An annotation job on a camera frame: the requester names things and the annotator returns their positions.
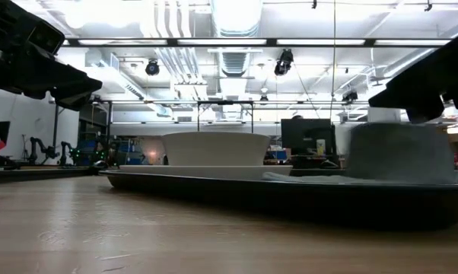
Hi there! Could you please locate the dark storage shelf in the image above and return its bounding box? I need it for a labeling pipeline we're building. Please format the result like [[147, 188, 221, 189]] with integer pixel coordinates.
[[78, 101, 113, 167]]

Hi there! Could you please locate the black background rack frame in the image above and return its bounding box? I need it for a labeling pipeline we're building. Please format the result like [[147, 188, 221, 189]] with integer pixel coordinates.
[[196, 100, 255, 134]]

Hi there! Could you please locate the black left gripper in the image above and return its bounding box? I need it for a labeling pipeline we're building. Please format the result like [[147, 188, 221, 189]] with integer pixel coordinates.
[[0, 43, 103, 113]]

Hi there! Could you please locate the black plastic tray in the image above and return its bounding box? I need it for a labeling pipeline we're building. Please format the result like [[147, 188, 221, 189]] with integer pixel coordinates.
[[98, 169, 458, 232]]

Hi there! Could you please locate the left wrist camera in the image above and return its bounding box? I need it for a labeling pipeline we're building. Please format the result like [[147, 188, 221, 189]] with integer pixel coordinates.
[[26, 20, 67, 56]]

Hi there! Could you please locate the silver ventilation duct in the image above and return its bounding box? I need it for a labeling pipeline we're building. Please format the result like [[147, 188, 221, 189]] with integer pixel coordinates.
[[208, 0, 265, 78]]

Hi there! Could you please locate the white round plate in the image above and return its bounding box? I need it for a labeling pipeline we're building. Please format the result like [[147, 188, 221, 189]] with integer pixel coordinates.
[[118, 164, 294, 181]]

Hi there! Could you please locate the black monitor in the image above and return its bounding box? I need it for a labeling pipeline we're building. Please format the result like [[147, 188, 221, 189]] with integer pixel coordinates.
[[280, 118, 337, 156]]

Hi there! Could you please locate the beige bowl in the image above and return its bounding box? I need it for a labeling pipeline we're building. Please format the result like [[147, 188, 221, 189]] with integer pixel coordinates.
[[161, 131, 272, 167]]

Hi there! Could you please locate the black ceiling spotlight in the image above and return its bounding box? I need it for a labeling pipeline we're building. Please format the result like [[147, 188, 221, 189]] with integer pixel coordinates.
[[145, 58, 161, 77]]

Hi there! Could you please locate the grey cloth napkin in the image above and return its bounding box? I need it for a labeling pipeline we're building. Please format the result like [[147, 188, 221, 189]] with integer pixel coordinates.
[[262, 122, 458, 186]]

